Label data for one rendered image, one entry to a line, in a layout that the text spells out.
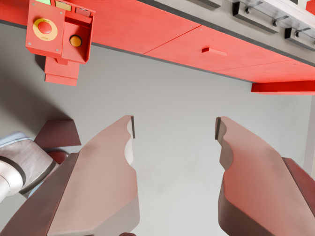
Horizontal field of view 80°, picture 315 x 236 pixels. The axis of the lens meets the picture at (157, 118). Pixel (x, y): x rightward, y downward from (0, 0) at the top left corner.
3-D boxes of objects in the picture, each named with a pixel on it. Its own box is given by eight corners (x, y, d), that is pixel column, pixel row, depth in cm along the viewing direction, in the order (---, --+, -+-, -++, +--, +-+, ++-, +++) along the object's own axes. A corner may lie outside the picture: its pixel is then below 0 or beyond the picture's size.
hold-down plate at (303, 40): (284, 39, 105) (290, 37, 102) (286, 29, 105) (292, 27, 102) (313, 51, 118) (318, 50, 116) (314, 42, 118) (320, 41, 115)
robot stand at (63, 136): (74, 143, 146) (82, 188, 77) (47, 145, 138) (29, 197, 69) (74, 120, 144) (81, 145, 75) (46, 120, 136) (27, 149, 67)
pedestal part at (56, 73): (45, 81, 133) (43, 80, 122) (48, 45, 131) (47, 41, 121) (76, 86, 142) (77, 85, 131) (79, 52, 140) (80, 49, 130)
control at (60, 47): (31, 53, 74) (21, 41, 58) (34, 11, 73) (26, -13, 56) (85, 64, 82) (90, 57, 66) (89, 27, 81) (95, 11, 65)
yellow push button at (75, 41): (70, 43, 76) (70, 45, 74) (71, 33, 74) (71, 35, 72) (80, 45, 77) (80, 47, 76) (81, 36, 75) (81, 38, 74)
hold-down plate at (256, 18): (232, 16, 87) (238, 13, 85) (234, 3, 87) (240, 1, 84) (273, 33, 101) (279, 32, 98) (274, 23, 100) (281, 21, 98)
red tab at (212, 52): (201, 53, 121) (208, 50, 115) (201, 49, 121) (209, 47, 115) (219, 58, 128) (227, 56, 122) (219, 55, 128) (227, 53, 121)
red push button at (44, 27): (38, 34, 65) (36, 31, 61) (39, 22, 64) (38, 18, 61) (51, 37, 66) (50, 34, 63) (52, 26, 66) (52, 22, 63)
